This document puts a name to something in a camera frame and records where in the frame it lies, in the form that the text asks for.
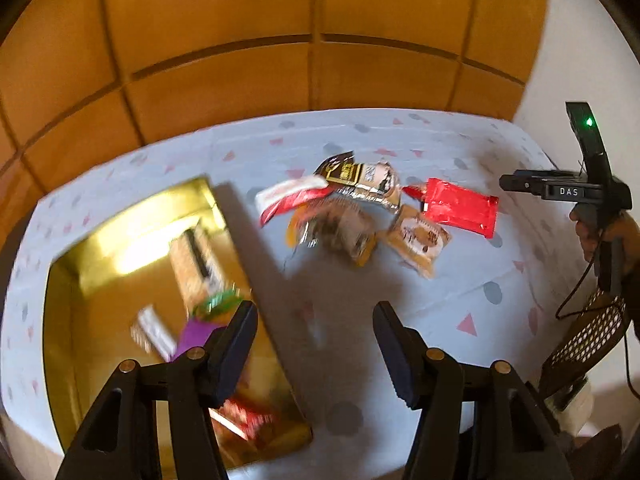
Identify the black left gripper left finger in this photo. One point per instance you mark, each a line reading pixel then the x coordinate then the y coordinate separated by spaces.
pixel 118 437

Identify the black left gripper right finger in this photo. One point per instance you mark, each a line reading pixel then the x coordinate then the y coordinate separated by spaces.
pixel 475 422

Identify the red foil snack pack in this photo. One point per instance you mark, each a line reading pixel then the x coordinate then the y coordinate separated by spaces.
pixel 451 205

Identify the yellow clear cracker packet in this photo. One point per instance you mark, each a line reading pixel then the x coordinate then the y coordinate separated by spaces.
pixel 338 224

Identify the red white snack packet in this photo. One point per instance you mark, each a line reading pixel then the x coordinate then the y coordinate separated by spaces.
pixel 289 195

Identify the person's right hand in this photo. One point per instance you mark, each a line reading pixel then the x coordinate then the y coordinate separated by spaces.
pixel 624 228

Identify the perforated black chair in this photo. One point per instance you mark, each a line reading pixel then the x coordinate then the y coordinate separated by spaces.
pixel 593 333

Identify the small white snack bar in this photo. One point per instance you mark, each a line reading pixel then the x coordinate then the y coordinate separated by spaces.
pixel 151 334

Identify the red patterned snack packet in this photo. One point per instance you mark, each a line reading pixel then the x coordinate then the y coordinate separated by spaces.
pixel 240 425

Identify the purple snack packet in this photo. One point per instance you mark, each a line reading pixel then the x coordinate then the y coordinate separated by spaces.
pixel 194 334

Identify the gold snack box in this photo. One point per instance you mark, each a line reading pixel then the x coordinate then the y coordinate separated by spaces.
pixel 117 295

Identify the green wrapped candy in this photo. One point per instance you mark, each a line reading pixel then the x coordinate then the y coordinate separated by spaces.
pixel 216 305

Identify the oat bar clear packet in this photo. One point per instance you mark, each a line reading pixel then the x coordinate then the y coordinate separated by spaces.
pixel 198 272

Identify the orange pastry snack packet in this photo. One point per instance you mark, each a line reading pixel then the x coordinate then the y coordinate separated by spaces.
pixel 417 240

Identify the brown black snack packet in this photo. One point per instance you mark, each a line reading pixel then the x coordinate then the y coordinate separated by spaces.
pixel 371 182

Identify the patterned white tablecloth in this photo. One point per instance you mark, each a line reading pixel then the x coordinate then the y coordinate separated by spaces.
pixel 490 298

